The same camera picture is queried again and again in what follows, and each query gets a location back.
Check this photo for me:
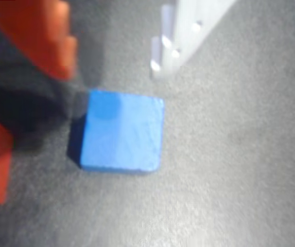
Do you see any blue cube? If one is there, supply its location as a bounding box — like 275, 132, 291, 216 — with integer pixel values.
67, 89, 166, 176

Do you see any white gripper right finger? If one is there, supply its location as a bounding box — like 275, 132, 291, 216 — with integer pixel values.
149, 0, 238, 81

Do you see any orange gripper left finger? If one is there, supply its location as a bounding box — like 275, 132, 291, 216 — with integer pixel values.
0, 0, 79, 81

